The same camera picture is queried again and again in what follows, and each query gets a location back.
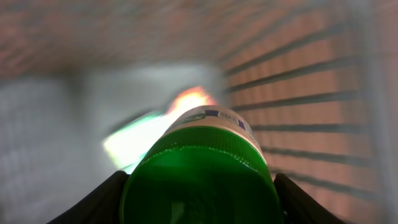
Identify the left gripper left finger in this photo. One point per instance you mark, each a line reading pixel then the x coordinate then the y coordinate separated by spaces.
pixel 101 206

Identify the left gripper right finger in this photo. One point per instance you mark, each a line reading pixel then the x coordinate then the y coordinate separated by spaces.
pixel 298 206

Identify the teal tissue pack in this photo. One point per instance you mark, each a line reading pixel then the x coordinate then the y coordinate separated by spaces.
pixel 127 145

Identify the green lid jar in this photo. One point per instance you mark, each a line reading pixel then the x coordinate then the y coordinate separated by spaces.
pixel 206 168

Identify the orange snack packet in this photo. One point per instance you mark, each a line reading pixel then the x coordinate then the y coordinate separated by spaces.
pixel 188 99

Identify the grey plastic mesh basket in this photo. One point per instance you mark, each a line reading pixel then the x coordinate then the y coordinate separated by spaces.
pixel 316 81

